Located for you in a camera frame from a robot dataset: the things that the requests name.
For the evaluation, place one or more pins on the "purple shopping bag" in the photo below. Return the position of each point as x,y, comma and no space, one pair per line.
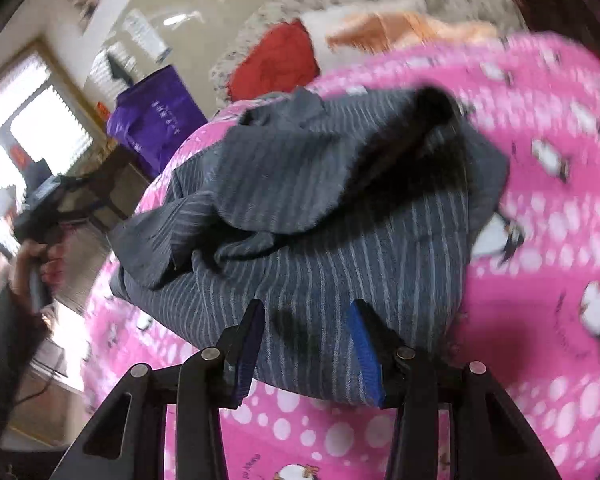
150,115

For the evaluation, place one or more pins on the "red window sticker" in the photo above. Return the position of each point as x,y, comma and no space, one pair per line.
21,156

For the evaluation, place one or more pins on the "white pillow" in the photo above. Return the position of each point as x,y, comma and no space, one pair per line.
340,15

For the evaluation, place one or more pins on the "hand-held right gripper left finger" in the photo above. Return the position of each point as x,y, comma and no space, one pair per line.
245,355

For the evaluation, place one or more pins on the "pink penguin blanket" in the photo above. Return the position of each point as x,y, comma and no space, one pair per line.
530,310

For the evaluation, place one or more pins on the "dark hanging cloth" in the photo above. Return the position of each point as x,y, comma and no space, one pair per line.
119,72

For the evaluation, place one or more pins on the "wall calendar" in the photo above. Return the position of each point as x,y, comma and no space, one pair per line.
145,30

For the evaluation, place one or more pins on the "floral quilt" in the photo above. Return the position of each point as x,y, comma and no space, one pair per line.
280,7

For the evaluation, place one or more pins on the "wooden table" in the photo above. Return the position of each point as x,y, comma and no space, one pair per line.
132,182

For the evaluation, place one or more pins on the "red wall sticker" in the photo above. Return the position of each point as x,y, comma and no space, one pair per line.
103,108

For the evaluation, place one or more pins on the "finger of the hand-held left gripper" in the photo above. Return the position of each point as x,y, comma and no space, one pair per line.
92,182
97,210

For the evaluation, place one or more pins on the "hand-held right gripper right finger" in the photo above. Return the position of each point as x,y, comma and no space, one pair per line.
367,355

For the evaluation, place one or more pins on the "person's left forearm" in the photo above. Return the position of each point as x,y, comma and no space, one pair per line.
5,350

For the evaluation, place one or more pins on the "person's left hand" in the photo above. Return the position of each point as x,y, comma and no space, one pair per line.
22,270

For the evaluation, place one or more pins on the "grey striped suit jacket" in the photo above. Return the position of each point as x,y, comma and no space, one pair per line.
330,240

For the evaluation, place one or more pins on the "red pillow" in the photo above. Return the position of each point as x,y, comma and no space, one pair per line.
275,60

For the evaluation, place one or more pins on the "orange fringed towel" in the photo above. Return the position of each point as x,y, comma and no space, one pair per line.
395,30

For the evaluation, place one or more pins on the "window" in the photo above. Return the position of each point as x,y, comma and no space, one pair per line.
45,125

